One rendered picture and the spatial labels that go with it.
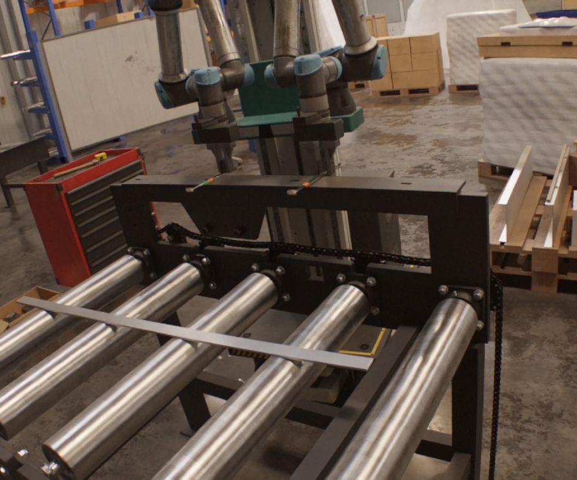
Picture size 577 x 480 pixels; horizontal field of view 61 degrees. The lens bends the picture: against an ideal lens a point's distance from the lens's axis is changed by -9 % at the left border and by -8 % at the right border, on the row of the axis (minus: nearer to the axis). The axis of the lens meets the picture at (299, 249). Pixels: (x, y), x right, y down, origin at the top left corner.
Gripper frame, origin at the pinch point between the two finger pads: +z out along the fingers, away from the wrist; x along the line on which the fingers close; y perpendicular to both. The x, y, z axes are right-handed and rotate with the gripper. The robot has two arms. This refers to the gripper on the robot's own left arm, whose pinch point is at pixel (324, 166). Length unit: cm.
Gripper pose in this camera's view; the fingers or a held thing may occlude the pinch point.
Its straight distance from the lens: 152.0
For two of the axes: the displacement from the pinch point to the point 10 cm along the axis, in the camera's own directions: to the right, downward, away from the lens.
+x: -8.5, -0.8, 5.3
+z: 1.6, 9.0, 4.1
